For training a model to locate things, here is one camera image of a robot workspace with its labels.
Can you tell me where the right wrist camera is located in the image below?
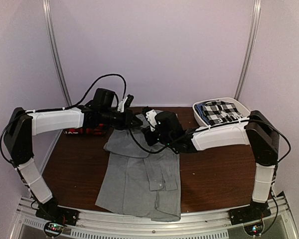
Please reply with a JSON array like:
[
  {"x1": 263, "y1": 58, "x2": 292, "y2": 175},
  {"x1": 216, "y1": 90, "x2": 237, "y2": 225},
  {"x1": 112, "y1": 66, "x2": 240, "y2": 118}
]
[{"x1": 142, "y1": 107, "x2": 157, "y2": 131}]

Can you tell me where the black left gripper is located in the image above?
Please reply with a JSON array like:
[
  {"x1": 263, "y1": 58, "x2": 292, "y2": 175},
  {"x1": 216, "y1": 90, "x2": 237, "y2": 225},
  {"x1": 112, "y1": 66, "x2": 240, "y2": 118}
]
[{"x1": 101, "y1": 109, "x2": 143, "y2": 131}]

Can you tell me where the red black plaid shirt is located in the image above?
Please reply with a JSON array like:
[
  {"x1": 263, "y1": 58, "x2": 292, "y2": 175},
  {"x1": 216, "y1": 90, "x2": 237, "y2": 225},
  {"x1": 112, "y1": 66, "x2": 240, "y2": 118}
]
[{"x1": 63, "y1": 123, "x2": 109, "y2": 136}]

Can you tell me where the right aluminium corner post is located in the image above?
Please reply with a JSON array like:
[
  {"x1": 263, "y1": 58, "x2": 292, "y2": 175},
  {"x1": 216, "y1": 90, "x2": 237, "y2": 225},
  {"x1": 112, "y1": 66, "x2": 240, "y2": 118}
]
[{"x1": 234, "y1": 0, "x2": 262, "y2": 100}]

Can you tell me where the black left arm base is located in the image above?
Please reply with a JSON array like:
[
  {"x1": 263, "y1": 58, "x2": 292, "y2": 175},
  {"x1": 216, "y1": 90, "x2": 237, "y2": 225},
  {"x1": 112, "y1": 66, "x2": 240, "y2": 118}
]
[{"x1": 35, "y1": 204, "x2": 79, "y2": 238}]

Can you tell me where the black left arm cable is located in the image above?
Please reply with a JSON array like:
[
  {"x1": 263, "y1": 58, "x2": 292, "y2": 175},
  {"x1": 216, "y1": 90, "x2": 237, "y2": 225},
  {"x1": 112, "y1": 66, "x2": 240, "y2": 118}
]
[{"x1": 0, "y1": 73, "x2": 128, "y2": 162}]

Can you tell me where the blue plaid shirt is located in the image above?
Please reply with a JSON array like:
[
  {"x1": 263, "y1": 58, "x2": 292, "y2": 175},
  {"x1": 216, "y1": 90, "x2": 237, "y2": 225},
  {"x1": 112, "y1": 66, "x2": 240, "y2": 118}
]
[{"x1": 194, "y1": 103, "x2": 209, "y2": 124}]

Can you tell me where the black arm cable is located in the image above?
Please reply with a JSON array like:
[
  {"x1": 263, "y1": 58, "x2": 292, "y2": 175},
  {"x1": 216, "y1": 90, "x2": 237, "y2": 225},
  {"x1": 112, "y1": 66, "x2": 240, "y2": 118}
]
[
  {"x1": 0, "y1": 73, "x2": 128, "y2": 162},
  {"x1": 128, "y1": 129, "x2": 170, "y2": 154}
]

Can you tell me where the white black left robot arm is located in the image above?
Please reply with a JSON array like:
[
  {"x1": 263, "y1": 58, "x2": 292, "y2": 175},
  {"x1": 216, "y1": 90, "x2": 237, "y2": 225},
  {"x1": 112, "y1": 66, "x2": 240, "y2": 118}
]
[{"x1": 0, "y1": 88, "x2": 143, "y2": 221}]

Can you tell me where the left aluminium corner post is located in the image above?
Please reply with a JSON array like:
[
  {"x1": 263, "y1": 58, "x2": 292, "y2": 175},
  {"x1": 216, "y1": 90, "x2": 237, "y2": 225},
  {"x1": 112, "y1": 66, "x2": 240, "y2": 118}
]
[{"x1": 41, "y1": 0, "x2": 73, "y2": 108}]

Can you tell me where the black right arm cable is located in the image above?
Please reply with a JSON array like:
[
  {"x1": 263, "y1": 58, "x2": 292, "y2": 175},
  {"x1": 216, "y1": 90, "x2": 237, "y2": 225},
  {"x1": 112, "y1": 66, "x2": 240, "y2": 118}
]
[{"x1": 128, "y1": 129, "x2": 170, "y2": 154}]

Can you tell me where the grey long sleeve shirt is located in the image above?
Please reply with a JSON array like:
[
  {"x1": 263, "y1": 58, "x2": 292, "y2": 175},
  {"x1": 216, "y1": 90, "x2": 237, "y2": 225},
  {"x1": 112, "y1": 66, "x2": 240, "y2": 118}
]
[{"x1": 95, "y1": 114, "x2": 181, "y2": 222}]

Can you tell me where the aluminium corner post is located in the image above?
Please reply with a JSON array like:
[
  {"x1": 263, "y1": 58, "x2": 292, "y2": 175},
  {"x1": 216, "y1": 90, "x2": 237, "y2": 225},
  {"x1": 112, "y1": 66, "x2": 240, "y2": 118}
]
[
  {"x1": 41, "y1": 0, "x2": 73, "y2": 108},
  {"x1": 234, "y1": 0, "x2": 262, "y2": 100}
]

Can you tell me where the aluminium front rail frame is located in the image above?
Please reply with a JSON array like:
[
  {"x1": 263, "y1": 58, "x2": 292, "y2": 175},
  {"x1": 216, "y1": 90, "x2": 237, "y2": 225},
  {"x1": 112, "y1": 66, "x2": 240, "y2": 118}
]
[{"x1": 7, "y1": 196, "x2": 299, "y2": 239}]

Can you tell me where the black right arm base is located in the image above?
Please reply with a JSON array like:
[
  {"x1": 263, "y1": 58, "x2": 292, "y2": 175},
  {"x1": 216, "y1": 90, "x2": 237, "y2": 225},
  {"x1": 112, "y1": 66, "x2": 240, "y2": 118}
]
[{"x1": 229, "y1": 200, "x2": 271, "y2": 236}]

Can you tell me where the white laundry basket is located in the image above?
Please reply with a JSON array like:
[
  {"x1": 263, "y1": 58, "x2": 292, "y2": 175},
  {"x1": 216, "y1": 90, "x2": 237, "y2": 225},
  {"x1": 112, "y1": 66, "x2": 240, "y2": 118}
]
[{"x1": 192, "y1": 97, "x2": 250, "y2": 126}]

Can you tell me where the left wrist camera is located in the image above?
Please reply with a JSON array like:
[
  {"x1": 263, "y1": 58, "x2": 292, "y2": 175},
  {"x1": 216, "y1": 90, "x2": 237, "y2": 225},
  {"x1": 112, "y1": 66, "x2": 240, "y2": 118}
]
[{"x1": 117, "y1": 94, "x2": 134, "y2": 113}]

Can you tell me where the black white checked shirt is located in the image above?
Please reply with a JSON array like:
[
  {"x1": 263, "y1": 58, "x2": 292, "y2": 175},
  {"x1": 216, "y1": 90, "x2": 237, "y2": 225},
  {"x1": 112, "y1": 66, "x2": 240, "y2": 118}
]
[{"x1": 201, "y1": 100, "x2": 244, "y2": 126}]

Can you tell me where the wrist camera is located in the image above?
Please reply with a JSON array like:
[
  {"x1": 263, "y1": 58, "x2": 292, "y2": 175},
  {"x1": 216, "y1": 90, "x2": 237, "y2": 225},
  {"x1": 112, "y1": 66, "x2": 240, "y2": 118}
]
[
  {"x1": 117, "y1": 94, "x2": 134, "y2": 113},
  {"x1": 142, "y1": 107, "x2": 157, "y2": 131}
]

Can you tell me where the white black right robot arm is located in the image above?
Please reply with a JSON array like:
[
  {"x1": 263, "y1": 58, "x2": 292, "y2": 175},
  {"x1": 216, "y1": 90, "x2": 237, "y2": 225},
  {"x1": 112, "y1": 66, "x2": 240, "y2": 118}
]
[{"x1": 143, "y1": 107, "x2": 280, "y2": 220}]

